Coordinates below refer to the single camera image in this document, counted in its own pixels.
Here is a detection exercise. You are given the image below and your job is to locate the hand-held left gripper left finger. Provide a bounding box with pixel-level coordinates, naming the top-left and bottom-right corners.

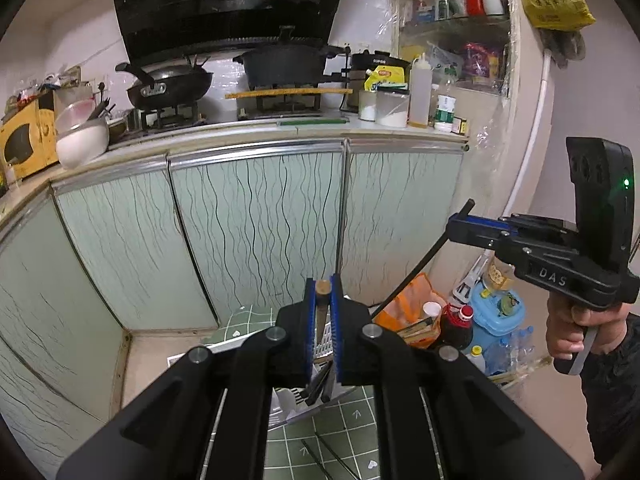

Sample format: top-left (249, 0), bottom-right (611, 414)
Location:
top-left (55, 277), bottom-right (318, 480)

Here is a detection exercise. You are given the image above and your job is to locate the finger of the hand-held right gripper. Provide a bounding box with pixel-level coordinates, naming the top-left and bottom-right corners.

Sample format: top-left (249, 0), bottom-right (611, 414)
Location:
top-left (446, 211), bottom-right (569, 251)

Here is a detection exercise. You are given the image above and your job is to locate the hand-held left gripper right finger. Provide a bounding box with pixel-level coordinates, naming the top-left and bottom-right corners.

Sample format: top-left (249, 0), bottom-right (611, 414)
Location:
top-left (329, 272), bottom-right (586, 480)

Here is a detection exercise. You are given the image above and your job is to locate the white plastic utensil holder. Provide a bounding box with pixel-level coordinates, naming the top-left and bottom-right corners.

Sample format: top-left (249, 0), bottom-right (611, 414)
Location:
top-left (167, 320), bottom-right (353, 428)

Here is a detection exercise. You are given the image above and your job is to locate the person's right forearm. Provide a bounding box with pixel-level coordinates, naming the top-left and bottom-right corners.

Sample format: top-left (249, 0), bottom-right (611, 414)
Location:
top-left (580, 310), bottom-right (640, 466)

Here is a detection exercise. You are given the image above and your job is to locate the person's right hand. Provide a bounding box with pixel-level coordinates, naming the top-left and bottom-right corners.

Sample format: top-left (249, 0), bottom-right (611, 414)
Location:
top-left (544, 290), bottom-right (635, 361)

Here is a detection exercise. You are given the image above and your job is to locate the yellow lid plastic jar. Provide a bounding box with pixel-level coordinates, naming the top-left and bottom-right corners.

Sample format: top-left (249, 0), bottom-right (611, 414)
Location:
top-left (487, 260), bottom-right (516, 291)

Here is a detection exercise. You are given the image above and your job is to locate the white plastic tool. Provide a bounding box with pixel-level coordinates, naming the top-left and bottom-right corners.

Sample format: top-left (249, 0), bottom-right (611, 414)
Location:
top-left (450, 252), bottom-right (493, 306)

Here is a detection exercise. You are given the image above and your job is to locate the orange bag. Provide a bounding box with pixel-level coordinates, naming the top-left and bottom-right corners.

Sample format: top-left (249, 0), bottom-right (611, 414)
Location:
top-left (372, 272), bottom-right (446, 348)

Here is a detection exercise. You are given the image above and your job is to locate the blue plastic container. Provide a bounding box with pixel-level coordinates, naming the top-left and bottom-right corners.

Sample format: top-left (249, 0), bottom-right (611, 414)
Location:
top-left (470, 280), bottom-right (526, 337)

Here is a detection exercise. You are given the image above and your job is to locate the green checked tablecloth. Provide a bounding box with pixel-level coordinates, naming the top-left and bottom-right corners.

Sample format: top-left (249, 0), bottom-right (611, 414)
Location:
top-left (220, 302), bottom-right (381, 480)

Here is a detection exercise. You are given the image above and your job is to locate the red cap soy sauce bottle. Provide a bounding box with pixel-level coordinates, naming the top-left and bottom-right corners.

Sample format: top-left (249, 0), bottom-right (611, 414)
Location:
top-left (439, 304), bottom-right (476, 351)

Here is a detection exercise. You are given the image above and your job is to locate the pack of water bottles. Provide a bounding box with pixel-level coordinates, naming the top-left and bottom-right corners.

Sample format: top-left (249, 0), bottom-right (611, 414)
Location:
top-left (484, 325), bottom-right (536, 376)

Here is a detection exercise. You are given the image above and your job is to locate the green label white bottle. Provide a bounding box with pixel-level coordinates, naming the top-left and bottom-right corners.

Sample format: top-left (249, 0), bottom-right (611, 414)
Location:
top-left (434, 94), bottom-right (457, 133)

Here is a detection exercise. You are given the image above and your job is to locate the wooden stick bundle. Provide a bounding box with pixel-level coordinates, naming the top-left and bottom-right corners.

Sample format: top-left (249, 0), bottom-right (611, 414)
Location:
top-left (492, 357), bottom-right (548, 386)

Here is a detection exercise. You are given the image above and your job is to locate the white squeeze bottle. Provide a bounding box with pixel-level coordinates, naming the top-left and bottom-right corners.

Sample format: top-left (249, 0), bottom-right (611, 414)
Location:
top-left (407, 52), bottom-right (433, 128)

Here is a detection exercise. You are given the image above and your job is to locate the clear container white powder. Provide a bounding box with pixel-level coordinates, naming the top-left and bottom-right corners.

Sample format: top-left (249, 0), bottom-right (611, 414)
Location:
top-left (375, 91), bottom-right (411, 128)

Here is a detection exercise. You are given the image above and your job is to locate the grey hanging rag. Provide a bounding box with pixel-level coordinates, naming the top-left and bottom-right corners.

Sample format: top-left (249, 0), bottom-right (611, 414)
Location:
top-left (537, 25), bottom-right (587, 70)

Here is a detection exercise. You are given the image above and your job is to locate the small white container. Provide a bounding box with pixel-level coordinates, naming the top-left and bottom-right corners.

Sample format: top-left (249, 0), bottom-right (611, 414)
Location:
top-left (358, 91), bottom-right (378, 122)

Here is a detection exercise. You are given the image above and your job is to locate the yellow pouch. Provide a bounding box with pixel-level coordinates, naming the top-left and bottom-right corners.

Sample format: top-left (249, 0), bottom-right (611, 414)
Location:
top-left (362, 69), bottom-right (412, 93)

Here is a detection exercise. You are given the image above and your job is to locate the green flat strip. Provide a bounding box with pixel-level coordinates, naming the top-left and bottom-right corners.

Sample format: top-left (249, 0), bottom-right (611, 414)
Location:
top-left (276, 117), bottom-right (348, 127)

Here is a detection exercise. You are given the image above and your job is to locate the black electric cooker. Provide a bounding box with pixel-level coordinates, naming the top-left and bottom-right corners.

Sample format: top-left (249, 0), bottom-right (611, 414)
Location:
top-left (346, 49), bottom-right (413, 112)

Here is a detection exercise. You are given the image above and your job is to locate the gas stove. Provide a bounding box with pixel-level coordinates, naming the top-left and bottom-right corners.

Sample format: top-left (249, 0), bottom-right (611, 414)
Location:
top-left (134, 95), bottom-right (331, 130)

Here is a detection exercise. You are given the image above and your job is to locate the black cooking pot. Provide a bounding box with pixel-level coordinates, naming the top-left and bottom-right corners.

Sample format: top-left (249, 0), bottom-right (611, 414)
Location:
top-left (232, 25), bottom-right (346, 90)

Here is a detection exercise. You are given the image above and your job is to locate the black wok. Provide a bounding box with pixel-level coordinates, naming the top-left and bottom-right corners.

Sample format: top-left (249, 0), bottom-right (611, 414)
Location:
top-left (115, 57), bottom-right (215, 110)

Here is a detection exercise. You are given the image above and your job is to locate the white rice pot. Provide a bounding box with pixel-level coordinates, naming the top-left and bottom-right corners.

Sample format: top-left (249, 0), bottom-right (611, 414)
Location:
top-left (54, 99), bottom-right (117, 170)

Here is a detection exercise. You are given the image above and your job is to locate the yellow microwave oven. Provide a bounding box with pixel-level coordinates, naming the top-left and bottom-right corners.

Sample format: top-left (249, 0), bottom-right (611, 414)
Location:
top-left (0, 94), bottom-right (60, 181)

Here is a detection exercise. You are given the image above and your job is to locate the black range hood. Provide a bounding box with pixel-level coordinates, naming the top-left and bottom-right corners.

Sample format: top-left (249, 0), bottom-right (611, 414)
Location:
top-left (107, 0), bottom-right (353, 63)

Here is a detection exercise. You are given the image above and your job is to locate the white wall pipe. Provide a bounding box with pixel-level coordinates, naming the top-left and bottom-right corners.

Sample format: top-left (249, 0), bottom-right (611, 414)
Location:
top-left (507, 50), bottom-right (553, 221)

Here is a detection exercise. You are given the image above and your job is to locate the wall shelf niche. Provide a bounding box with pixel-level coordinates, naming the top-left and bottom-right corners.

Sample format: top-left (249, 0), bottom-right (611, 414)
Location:
top-left (392, 0), bottom-right (515, 97)

